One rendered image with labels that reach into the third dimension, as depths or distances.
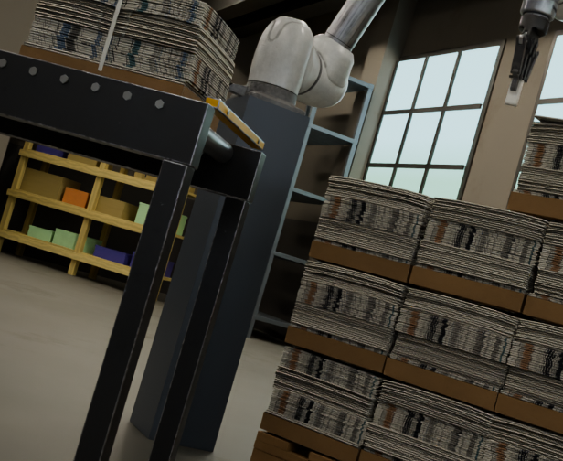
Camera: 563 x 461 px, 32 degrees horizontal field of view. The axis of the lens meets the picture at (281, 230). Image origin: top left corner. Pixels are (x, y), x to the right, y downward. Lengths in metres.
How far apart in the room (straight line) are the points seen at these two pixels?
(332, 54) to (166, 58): 1.05
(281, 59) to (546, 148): 0.86
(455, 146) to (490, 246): 4.91
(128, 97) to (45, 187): 8.10
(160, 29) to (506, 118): 5.01
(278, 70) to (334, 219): 0.54
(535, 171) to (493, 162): 4.46
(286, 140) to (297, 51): 0.26
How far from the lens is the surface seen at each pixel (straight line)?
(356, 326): 2.44
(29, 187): 10.04
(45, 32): 2.15
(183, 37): 2.03
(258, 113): 2.78
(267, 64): 2.84
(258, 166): 2.27
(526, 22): 2.63
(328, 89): 3.02
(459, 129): 7.27
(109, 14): 2.11
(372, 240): 2.45
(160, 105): 1.82
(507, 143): 6.78
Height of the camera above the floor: 0.53
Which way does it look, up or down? 3 degrees up
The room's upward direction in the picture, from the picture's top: 16 degrees clockwise
